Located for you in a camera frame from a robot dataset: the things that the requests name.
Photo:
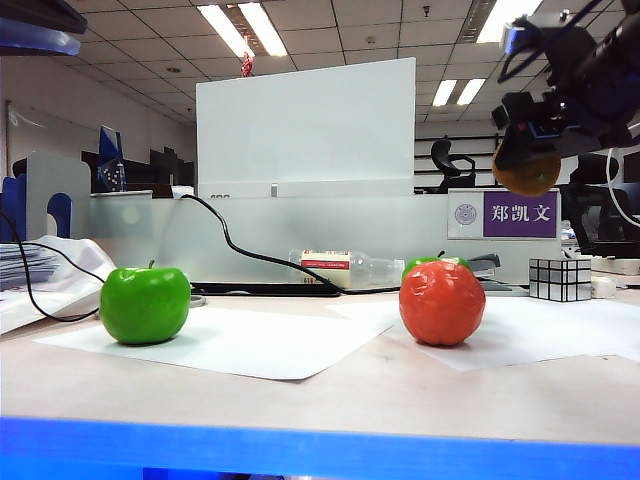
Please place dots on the small white adapter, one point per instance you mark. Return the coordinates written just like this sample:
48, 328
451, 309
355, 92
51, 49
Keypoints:
604, 287

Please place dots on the dark background cabinet row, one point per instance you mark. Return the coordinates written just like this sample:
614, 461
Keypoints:
170, 167

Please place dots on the purple white name plate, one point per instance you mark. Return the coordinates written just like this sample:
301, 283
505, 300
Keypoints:
520, 215

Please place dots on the blue front bar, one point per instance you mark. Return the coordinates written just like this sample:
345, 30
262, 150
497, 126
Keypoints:
300, 450

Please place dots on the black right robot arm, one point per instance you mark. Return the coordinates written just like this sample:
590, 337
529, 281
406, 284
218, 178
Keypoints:
631, 50

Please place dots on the single panel ceiling light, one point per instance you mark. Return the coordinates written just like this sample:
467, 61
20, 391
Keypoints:
500, 20

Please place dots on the green plastic apple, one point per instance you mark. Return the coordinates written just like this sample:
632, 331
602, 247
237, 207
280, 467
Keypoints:
419, 263
145, 305

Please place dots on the red hanging ornament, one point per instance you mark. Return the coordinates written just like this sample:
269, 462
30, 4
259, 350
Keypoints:
247, 65

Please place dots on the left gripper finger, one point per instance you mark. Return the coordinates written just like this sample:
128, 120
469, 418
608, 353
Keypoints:
35, 40
40, 12

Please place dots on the orange red toy fruit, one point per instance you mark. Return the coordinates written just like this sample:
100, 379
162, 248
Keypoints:
442, 305

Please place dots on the large white board panel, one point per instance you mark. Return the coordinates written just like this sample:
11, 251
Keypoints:
305, 130

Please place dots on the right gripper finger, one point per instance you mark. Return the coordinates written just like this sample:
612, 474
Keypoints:
512, 110
517, 147

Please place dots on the silver mirror cube puzzle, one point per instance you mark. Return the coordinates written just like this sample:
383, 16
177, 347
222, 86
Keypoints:
560, 280

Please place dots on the stack of printed papers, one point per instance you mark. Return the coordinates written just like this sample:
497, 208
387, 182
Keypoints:
25, 265

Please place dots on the grey blue file holder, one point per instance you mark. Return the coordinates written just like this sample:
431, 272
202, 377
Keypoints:
50, 175

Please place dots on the brown kiwi with green mark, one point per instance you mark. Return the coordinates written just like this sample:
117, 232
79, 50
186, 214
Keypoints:
532, 182

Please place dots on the flat black keyboard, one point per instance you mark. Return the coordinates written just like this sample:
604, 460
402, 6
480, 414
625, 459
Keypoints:
260, 290

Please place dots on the black mesh office chair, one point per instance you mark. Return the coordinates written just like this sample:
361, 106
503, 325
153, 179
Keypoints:
595, 210

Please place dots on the clear bottle with red label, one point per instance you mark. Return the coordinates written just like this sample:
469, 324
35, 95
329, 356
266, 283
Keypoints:
370, 270

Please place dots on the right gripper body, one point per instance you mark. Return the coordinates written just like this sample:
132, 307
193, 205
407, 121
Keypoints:
585, 90

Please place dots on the grey stapler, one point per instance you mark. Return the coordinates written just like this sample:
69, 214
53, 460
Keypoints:
487, 262

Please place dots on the frosted glass desk partition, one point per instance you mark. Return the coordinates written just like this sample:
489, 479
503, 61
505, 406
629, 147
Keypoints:
300, 225

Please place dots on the white paper sheet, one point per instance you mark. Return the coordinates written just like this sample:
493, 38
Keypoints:
275, 345
550, 330

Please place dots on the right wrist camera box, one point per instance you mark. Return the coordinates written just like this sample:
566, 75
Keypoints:
520, 37

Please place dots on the blue crystal trophy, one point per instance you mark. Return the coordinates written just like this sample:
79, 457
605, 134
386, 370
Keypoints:
110, 150

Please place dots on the double tube ceiling light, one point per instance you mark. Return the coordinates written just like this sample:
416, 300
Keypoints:
240, 30
457, 92

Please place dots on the black wall shelf rack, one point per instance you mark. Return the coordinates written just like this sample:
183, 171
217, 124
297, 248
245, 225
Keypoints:
480, 172

